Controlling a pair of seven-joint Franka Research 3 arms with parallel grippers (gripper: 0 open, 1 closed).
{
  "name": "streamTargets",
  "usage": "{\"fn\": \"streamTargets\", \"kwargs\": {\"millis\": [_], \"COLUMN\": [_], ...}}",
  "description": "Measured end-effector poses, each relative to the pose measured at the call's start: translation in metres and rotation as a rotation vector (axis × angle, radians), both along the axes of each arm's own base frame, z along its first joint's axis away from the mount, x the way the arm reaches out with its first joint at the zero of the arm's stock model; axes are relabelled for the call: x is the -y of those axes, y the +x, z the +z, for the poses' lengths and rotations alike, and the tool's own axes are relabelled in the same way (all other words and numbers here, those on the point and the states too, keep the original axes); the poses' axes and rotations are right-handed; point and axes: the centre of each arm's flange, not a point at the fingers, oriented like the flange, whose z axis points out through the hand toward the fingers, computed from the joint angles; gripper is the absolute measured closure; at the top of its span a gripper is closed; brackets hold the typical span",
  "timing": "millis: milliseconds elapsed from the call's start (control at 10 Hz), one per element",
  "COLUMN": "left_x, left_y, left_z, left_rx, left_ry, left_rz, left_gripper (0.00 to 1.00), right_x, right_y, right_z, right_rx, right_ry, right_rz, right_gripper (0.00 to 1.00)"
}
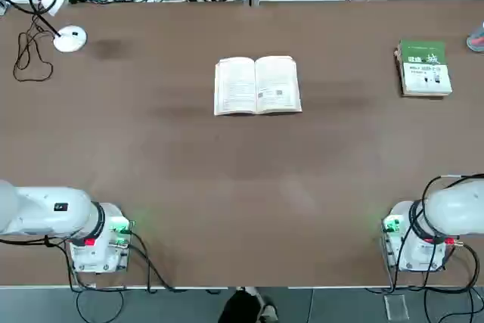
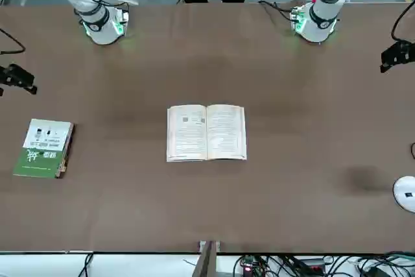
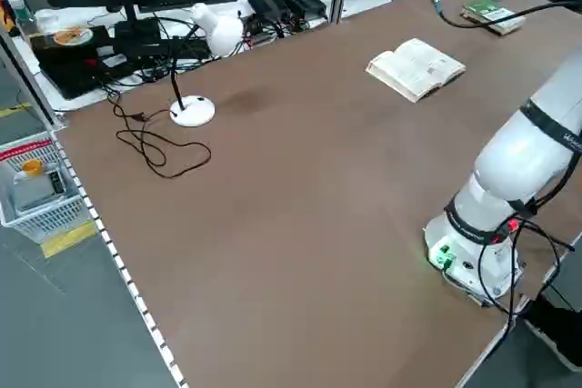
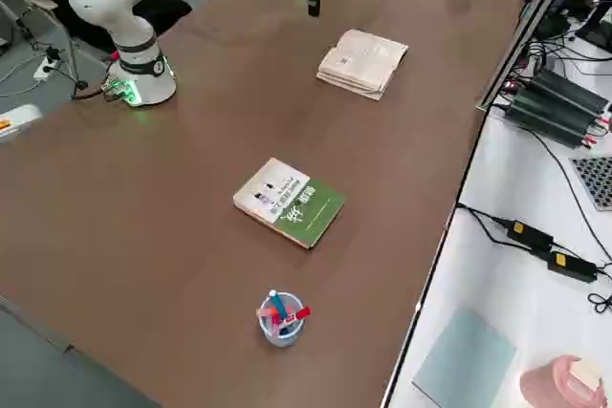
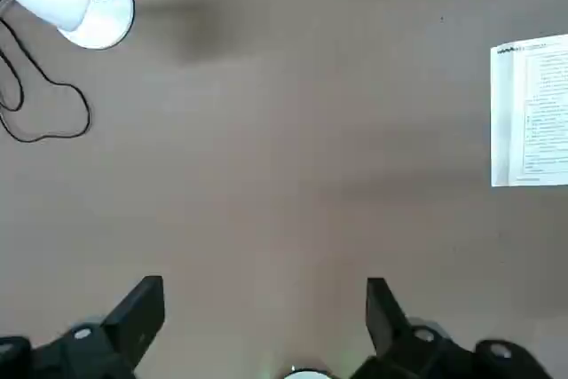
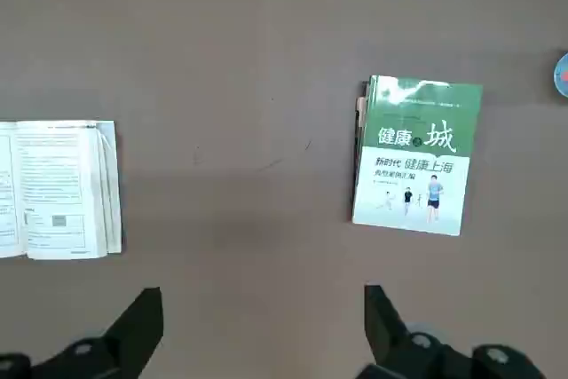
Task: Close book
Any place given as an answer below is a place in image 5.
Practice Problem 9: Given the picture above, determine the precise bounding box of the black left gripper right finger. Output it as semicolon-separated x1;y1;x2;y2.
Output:
354;277;556;379

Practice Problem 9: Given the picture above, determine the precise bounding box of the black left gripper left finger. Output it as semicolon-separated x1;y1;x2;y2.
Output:
0;275;166;379

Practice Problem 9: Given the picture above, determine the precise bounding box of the blue white cover paperback book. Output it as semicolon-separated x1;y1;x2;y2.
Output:
490;34;568;188

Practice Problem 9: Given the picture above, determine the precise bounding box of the black lamp cable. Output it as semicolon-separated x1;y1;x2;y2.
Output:
0;14;92;144

